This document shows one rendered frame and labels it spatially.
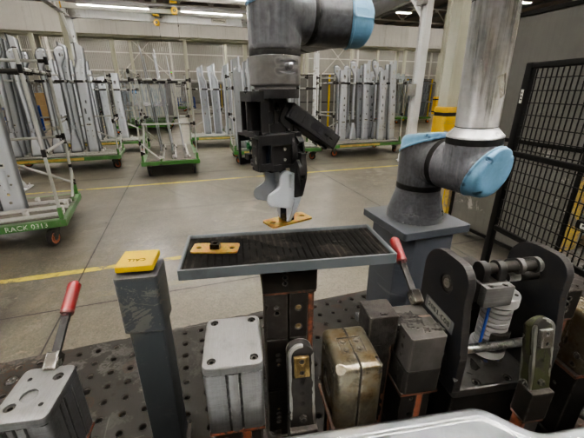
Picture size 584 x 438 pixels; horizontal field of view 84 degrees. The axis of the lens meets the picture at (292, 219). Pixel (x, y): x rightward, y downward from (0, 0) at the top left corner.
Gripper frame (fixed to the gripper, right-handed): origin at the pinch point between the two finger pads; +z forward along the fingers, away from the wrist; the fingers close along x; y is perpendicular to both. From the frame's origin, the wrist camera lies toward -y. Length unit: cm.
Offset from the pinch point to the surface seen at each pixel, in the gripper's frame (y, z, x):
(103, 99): -65, 0, -916
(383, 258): -11.4, 7.3, 12.4
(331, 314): -34, 53, -25
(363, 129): -579, 72, -542
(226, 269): 12.8, 6.9, 1.2
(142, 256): 22.9, 7.0, -11.3
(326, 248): -5.7, 7.1, 3.9
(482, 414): -10.8, 22.8, 32.9
